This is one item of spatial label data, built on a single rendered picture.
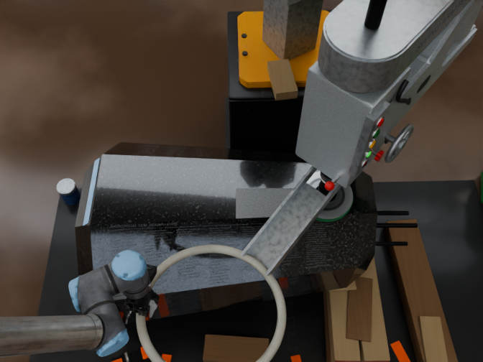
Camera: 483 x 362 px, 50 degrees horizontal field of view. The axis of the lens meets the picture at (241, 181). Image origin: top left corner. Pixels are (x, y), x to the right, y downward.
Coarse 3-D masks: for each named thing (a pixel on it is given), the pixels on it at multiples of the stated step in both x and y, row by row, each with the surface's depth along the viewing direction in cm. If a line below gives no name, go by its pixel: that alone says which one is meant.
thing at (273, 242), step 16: (304, 176) 185; (304, 192) 188; (320, 192) 187; (288, 208) 187; (304, 208) 186; (320, 208) 180; (272, 224) 186; (288, 224) 185; (304, 224) 179; (256, 240) 181; (272, 240) 184; (288, 240) 183; (256, 256) 183; (272, 256) 182; (272, 272) 179
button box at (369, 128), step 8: (384, 104) 140; (376, 112) 139; (384, 112) 140; (368, 120) 138; (376, 120) 138; (368, 128) 141; (376, 128) 144; (360, 136) 145; (368, 136) 143; (360, 144) 148; (368, 144) 148; (360, 152) 150; (352, 160) 156; (360, 160) 153; (368, 160) 162; (352, 168) 158; (360, 168) 159; (352, 176) 161
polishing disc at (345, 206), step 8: (312, 176) 206; (320, 176) 206; (312, 184) 204; (336, 192) 202; (344, 192) 202; (352, 192) 202; (336, 200) 200; (344, 200) 200; (328, 208) 199; (336, 208) 199; (344, 208) 199; (320, 216) 197; (328, 216) 197; (336, 216) 197
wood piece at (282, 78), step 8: (272, 64) 239; (280, 64) 239; (288, 64) 239; (272, 72) 236; (280, 72) 236; (288, 72) 236; (272, 80) 233; (280, 80) 233; (288, 80) 233; (272, 88) 236; (280, 88) 231; (288, 88) 231; (296, 88) 231; (280, 96) 232; (288, 96) 232; (296, 96) 233
